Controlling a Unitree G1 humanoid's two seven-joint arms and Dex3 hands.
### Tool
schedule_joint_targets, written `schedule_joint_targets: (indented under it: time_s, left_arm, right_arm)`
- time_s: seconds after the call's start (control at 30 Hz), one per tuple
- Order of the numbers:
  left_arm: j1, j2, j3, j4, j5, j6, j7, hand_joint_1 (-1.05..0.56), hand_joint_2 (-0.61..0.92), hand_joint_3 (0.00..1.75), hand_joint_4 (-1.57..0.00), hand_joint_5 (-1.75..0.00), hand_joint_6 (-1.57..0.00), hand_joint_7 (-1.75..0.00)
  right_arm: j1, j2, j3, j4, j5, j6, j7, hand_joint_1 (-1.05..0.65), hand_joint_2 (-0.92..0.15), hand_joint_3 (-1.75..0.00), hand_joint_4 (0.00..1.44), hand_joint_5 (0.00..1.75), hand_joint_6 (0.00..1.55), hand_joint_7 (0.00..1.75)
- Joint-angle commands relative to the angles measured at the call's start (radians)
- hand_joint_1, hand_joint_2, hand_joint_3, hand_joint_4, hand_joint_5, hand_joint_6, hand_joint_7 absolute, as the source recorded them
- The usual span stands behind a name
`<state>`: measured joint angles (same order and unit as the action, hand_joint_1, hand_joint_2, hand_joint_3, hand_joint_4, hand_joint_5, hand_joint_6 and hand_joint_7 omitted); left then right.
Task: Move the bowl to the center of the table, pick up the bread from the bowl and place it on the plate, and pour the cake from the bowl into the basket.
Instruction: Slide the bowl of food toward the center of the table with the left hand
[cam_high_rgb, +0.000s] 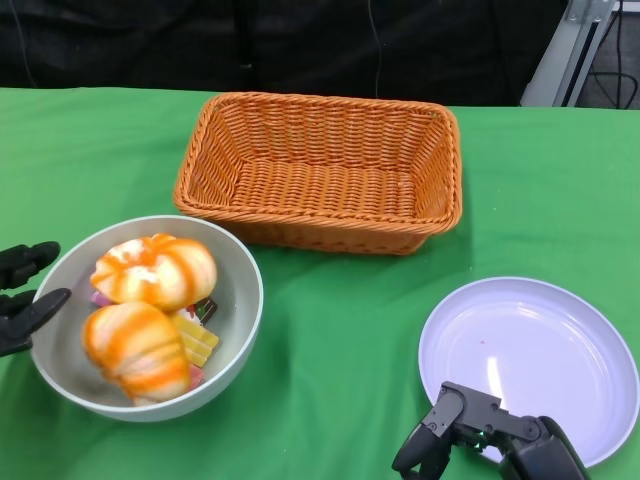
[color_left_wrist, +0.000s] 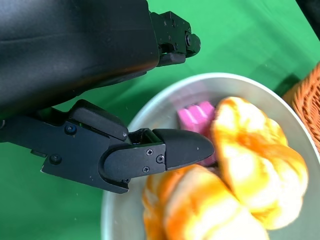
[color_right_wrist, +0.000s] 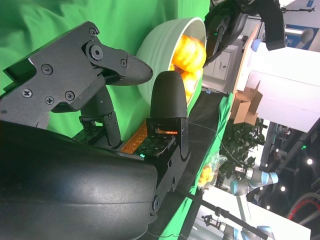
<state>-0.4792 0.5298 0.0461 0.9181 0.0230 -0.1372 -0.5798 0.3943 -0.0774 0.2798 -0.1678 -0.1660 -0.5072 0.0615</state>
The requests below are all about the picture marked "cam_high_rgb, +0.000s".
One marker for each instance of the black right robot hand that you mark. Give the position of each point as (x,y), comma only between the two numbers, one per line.
(540,450)

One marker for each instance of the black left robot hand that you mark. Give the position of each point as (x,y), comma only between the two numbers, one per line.
(20,315)

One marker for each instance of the oval orange striped bread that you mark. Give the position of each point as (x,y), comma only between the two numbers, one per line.
(135,350)

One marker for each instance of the grey-green bowl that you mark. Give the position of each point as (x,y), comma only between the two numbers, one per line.
(235,280)

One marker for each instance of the pale lavender plate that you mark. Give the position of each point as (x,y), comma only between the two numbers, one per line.
(530,335)

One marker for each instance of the yellow layered cake slice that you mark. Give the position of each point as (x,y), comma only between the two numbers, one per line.
(200,342)

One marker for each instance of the chocolate cake piece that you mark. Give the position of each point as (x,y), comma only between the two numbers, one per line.
(207,310)

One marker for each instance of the orange wicker basket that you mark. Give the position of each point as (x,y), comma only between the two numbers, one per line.
(325,190)

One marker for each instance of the green tablecloth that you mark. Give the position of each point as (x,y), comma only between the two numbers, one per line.
(75,165)

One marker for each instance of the black backdrop cloth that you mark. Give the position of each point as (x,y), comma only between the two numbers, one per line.
(150,45)

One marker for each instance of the black stand pole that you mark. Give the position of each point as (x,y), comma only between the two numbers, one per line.
(245,65)

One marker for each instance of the grey aluminium frame post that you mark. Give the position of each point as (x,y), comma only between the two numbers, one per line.
(565,65)

